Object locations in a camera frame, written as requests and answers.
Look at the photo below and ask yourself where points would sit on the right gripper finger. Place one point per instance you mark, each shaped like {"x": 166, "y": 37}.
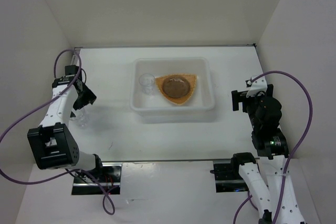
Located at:
{"x": 239, "y": 95}
{"x": 237, "y": 103}

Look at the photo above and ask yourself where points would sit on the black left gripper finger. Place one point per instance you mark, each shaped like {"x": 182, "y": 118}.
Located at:
{"x": 88, "y": 97}
{"x": 80, "y": 103}

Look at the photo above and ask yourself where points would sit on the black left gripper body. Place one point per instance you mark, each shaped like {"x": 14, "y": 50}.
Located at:
{"x": 81, "y": 94}

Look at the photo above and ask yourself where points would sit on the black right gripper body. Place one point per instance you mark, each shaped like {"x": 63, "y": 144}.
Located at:
{"x": 254, "y": 119}

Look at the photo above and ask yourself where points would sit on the clear plastic cup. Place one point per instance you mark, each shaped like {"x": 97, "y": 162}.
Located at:
{"x": 147, "y": 83}
{"x": 80, "y": 118}

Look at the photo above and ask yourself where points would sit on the woven bamboo fan tray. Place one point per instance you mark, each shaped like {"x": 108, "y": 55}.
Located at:
{"x": 192, "y": 78}

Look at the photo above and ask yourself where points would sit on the smoky glass plate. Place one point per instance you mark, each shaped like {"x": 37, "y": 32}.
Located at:
{"x": 176, "y": 86}

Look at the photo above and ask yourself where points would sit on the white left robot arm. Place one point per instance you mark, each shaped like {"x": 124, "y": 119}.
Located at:
{"x": 52, "y": 144}

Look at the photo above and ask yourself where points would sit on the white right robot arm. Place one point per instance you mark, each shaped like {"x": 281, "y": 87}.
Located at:
{"x": 267, "y": 178}

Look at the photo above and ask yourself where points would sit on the translucent plastic bin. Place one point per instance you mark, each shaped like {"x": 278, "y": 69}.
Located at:
{"x": 156, "y": 109}

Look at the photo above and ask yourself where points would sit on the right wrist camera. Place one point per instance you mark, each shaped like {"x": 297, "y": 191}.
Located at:
{"x": 256, "y": 85}

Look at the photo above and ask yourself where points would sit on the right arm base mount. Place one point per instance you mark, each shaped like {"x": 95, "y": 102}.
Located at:
{"x": 227, "y": 179}

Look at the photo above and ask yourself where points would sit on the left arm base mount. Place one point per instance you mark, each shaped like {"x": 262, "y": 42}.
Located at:
{"x": 109, "y": 179}

